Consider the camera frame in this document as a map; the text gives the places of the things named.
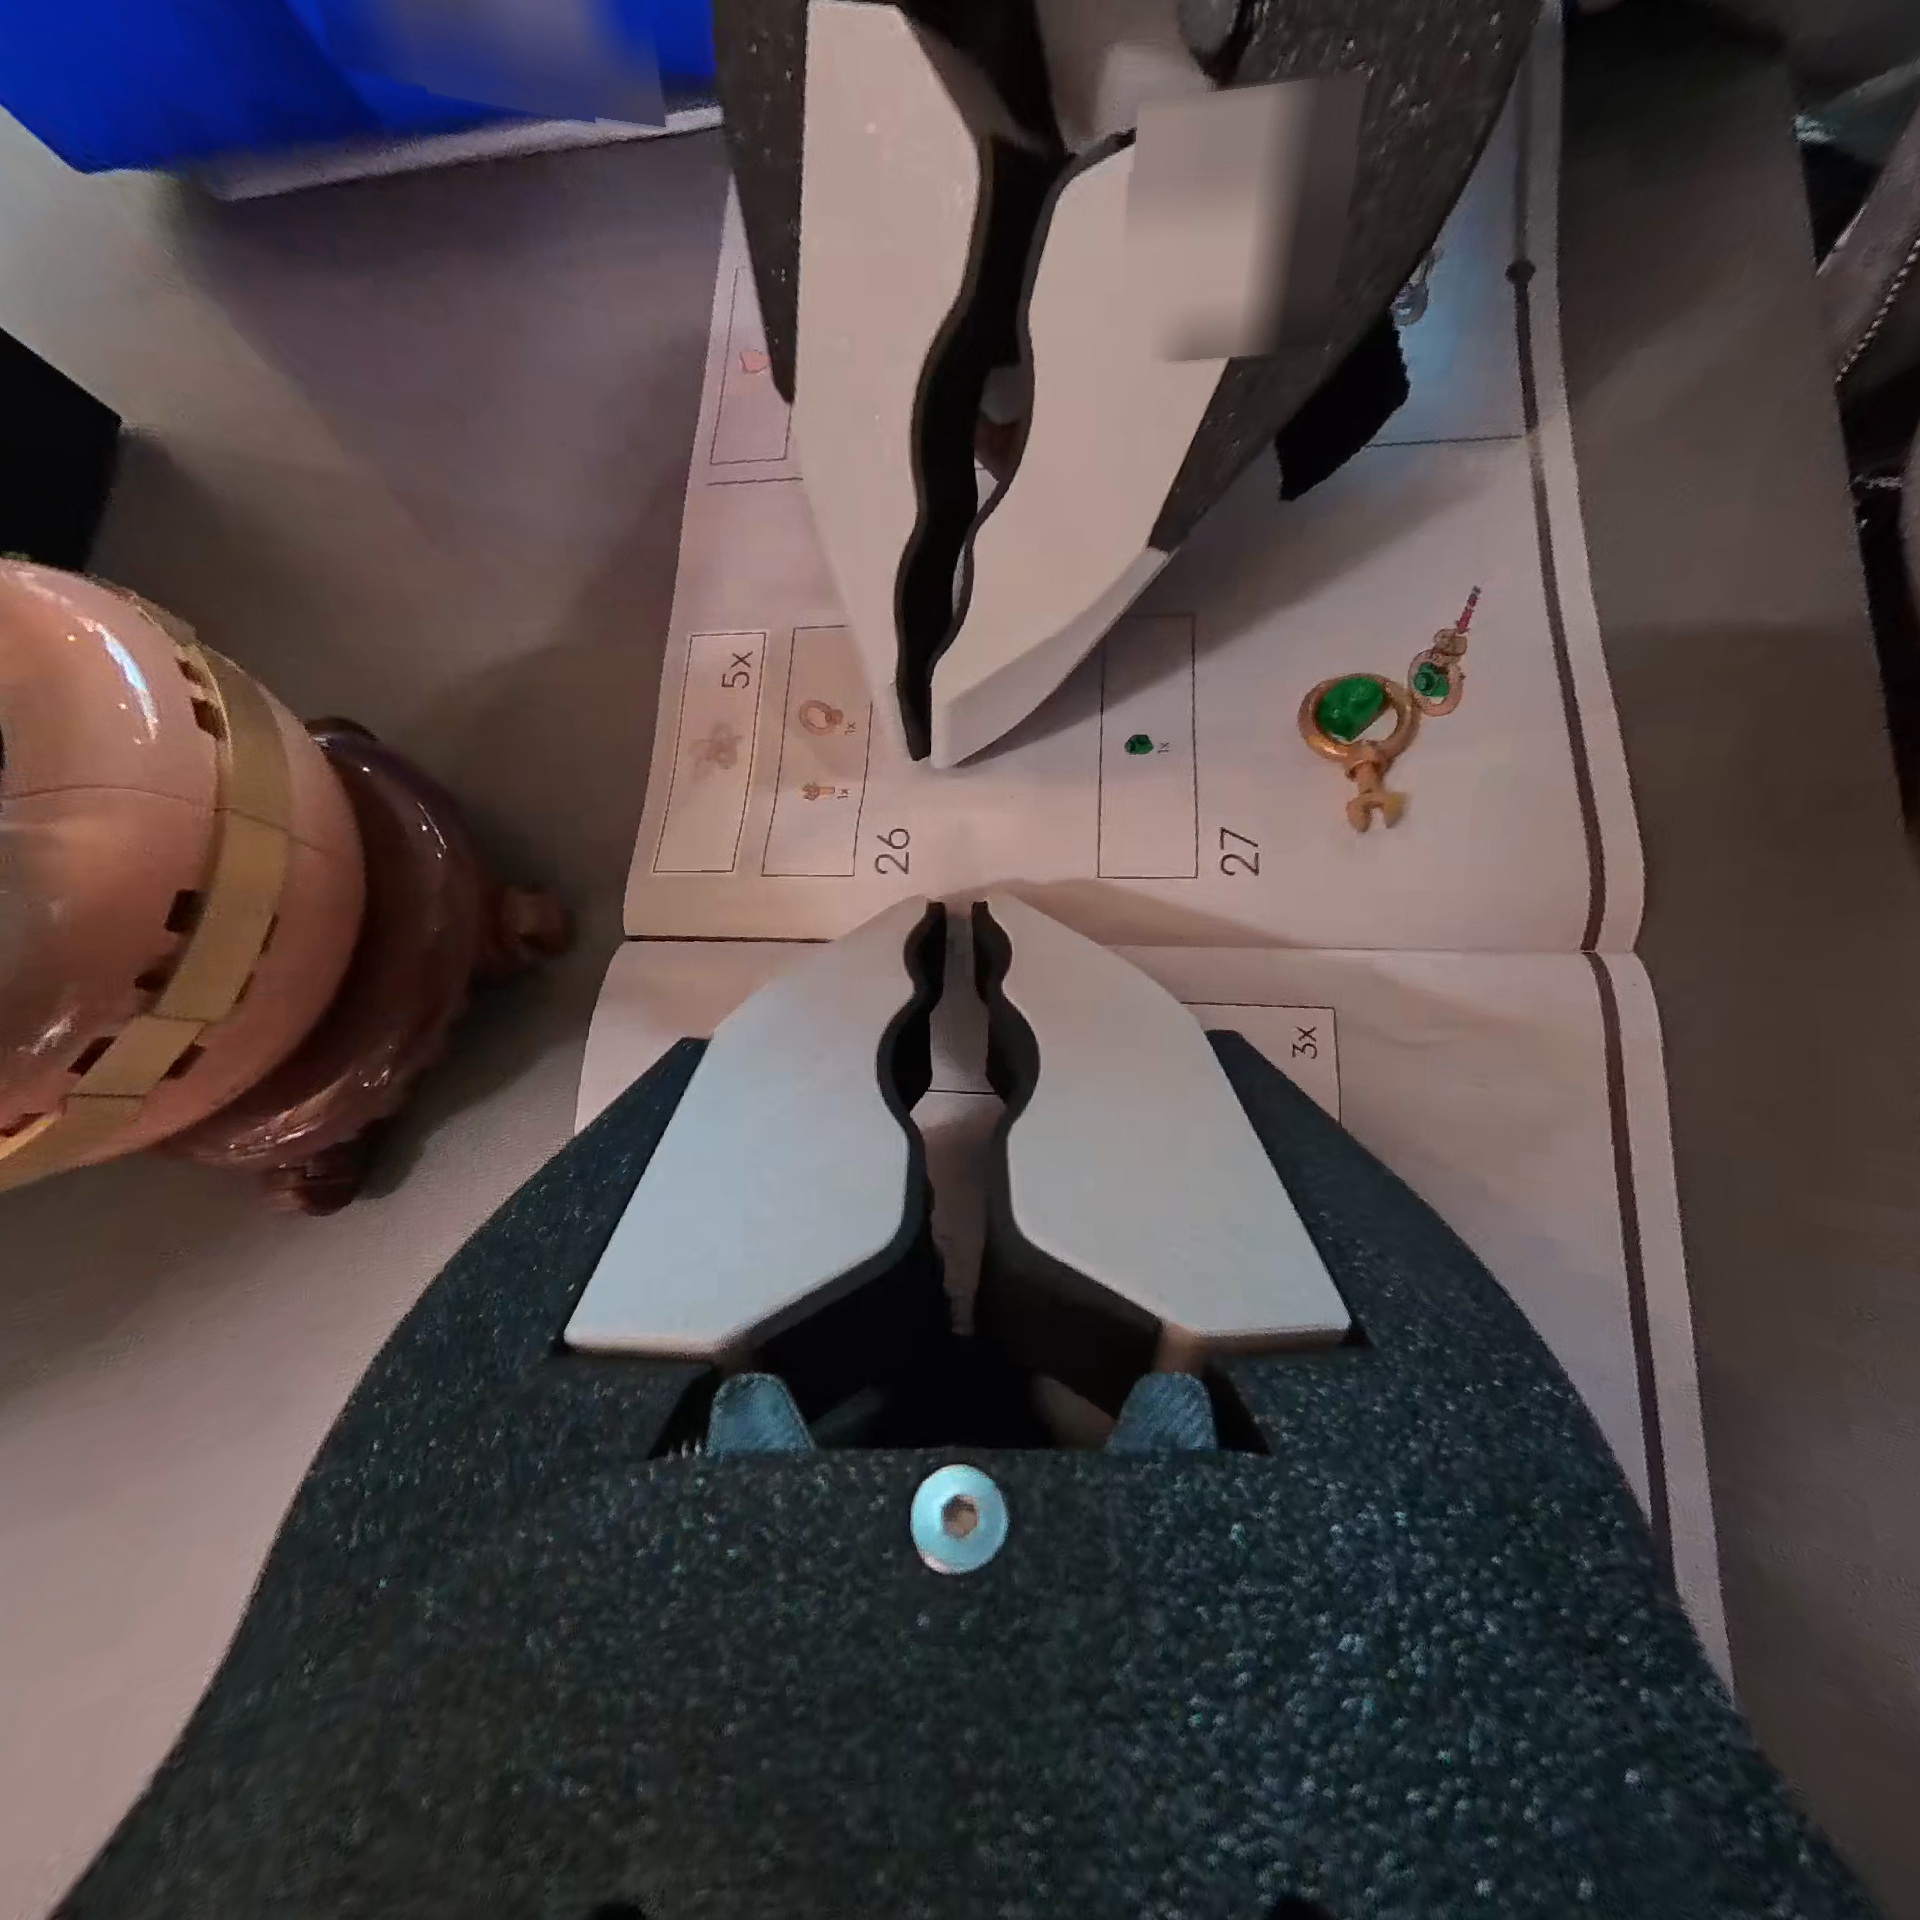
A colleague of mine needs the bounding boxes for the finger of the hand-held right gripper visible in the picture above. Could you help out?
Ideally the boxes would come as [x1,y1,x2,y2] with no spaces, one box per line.
[794,0,1055,763]
[923,132,1244,773]

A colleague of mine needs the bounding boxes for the blue cloth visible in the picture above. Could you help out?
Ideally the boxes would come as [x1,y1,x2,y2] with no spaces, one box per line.
[0,0,362,145]

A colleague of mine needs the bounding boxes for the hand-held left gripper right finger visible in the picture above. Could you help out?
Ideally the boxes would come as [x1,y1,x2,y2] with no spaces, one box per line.
[969,895,1356,1409]

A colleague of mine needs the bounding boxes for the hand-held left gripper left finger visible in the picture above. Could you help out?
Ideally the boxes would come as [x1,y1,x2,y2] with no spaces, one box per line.
[561,895,957,1379]

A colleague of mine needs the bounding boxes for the white instruction booklet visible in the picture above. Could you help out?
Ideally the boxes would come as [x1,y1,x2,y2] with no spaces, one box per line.
[573,14,1740,1691]

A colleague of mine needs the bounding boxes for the brick orchid model pink pot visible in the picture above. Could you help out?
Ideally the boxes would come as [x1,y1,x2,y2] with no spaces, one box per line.
[0,553,575,1221]

